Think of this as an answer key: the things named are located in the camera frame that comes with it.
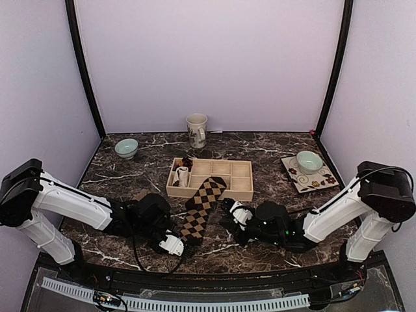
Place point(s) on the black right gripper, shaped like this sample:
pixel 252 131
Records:
pixel 234 229

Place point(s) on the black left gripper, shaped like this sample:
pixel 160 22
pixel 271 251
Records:
pixel 166 221

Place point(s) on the beige ribbed sock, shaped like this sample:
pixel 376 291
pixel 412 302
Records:
pixel 143 193

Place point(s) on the brown yellow argyle sock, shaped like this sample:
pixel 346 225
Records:
pixel 199 208

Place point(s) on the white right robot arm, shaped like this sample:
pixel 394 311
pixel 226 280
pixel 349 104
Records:
pixel 383 194

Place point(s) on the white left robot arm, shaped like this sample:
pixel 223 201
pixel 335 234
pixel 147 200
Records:
pixel 28 190

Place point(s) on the rolled white ribbed sock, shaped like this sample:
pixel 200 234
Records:
pixel 181 177

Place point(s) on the rolled red argyle sock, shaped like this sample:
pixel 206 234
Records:
pixel 185 161

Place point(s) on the teal striped ceramic bowl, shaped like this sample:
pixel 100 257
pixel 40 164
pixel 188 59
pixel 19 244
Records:
pixel 126 148

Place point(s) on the green circuit board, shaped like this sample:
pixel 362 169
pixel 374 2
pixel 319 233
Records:
pixel 105 299

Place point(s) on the pale green bowl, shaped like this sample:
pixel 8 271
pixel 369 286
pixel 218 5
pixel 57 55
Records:
pixel 309 162

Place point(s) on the coral pattern ceramic mug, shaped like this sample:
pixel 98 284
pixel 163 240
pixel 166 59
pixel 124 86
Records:
pixel 197 130

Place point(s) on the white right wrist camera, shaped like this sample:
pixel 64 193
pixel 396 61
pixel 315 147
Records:
pixel 240 214

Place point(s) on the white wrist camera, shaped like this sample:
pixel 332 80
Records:
pixel 172 244
pixel 240 214

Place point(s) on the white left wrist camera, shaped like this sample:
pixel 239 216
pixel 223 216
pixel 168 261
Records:
pixel 172 244

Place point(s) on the white slotted cable duct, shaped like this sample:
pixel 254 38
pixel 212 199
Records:
pixel 181 301

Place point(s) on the black front table rail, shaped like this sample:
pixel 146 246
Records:
pixel 227 267

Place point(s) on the black left corner post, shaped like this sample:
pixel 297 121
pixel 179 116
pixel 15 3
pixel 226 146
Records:
pixel 82 67

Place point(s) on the black corner post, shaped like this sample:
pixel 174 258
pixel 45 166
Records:
pixel 82 67
pixel 336 68

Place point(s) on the black right corner post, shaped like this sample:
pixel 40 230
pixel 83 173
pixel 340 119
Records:
pixel 336 68

